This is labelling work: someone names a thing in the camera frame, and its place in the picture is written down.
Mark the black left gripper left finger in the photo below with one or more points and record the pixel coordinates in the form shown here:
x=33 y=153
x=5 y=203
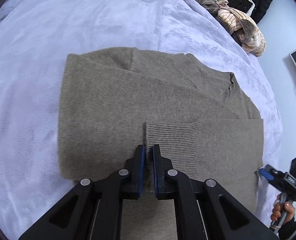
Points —
x=92 y=209

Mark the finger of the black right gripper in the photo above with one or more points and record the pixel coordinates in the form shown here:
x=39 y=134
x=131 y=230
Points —
x=262 y=172

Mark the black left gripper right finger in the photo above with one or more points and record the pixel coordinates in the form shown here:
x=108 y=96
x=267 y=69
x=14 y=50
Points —
x=204 y=209

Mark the olive brown knit sweater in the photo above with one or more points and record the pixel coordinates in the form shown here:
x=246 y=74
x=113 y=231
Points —
x=114 y=99

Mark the striped beige clothes pile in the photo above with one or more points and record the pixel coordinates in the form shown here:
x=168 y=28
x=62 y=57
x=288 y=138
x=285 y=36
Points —
x=238 y=24

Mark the lavender plush bed blanket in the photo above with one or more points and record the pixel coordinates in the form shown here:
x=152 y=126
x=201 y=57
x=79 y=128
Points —
x=35 y=39

